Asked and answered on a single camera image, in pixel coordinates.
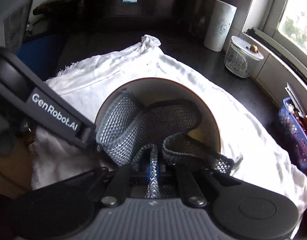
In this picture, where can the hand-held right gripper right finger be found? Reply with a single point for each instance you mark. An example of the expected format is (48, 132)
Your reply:
(191, 187)

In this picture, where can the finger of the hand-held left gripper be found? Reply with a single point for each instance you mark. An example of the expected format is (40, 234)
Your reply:
(99, 147)

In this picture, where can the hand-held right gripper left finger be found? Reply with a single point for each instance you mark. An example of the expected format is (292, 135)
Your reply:
(118, 185)

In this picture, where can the black metal mesh basket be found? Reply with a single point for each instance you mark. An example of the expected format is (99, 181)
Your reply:
(118, 122)

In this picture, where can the brown and white bowl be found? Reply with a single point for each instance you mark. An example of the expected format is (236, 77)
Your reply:
(156, 92)

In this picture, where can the brown glass bottle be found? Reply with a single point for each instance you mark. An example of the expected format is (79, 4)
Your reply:
(28, 136)

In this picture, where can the white towel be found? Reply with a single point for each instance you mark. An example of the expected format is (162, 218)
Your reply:
(113, 65)

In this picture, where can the grey appliance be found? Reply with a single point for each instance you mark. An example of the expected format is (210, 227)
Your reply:
(11, 22)

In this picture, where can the dark pot with lid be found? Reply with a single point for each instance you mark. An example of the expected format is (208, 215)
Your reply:
(61, 2)

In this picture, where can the blue plastic basket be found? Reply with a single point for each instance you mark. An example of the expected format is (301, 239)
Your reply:
(296, 135)

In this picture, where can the dark red rice cooker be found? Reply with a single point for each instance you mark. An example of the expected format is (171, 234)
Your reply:
(133, 2)

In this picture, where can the serrated knife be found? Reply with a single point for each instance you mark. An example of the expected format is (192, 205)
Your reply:
(294, 97)

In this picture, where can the glass jar with lid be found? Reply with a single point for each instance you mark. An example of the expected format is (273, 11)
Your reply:
(239, 57)

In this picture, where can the paper towel roll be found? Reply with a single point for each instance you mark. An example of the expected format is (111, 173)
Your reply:
(219, 25)

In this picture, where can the window frame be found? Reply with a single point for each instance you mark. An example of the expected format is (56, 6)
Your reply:
(271, 27)

